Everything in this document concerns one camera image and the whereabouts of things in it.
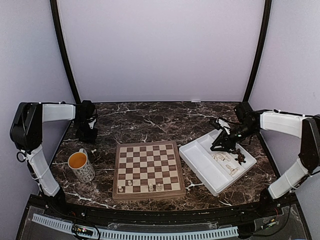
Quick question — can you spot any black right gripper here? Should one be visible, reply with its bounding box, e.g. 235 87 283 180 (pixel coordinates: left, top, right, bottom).
211 123 258 152

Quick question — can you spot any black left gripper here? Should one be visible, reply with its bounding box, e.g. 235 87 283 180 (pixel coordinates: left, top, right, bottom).
74 119 99 145

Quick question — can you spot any white chess piece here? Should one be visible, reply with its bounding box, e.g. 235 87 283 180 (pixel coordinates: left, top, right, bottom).
156 183 162 192
148 183 154 192

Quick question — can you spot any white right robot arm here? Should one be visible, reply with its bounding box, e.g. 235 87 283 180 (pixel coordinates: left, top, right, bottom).
210 101 320 217

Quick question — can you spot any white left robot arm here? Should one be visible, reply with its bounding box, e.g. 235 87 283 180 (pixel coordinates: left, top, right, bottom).
10 100 98 197

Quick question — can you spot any pile of white chess pieces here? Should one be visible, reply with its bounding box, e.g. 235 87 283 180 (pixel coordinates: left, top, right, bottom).
212 152 239 177

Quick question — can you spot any pile of dark chess pieces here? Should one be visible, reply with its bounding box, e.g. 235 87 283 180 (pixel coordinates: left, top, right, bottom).
231 148 246 165

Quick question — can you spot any wooden chess board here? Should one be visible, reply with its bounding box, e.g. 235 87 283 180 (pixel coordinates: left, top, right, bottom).
112 141 186 201

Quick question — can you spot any white divided plastic tray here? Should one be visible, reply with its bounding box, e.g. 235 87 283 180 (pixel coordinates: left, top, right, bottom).
179 129 257 197

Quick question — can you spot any patterned mug with orange liquid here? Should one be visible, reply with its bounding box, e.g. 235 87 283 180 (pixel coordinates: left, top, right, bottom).
67 148 96 183

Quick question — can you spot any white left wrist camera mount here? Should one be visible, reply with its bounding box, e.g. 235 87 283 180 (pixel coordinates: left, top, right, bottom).
87 117 97 130

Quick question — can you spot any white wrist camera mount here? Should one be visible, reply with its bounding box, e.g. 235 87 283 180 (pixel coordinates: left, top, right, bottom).
87 117 97 130
209 118 231 135

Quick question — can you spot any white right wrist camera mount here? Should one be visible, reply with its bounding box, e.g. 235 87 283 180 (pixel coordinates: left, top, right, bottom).
209 118 231 135

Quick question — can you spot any black front rail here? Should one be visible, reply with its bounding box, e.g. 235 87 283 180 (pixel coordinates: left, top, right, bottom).
26 194 300 233

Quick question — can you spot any white slotted cable duct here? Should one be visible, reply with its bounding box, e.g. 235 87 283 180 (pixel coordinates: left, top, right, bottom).
31 213 239 240

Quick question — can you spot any black enclosure frame post right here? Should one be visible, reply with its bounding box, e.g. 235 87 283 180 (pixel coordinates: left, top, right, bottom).
242 0 272 102

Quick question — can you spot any black enclosure frame post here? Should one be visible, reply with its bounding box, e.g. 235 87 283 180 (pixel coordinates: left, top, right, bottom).
49 0 81 104
242 0 272 102

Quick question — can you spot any black enclosure frame post left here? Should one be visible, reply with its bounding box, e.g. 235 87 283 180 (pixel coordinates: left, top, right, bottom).
49 0 81 104

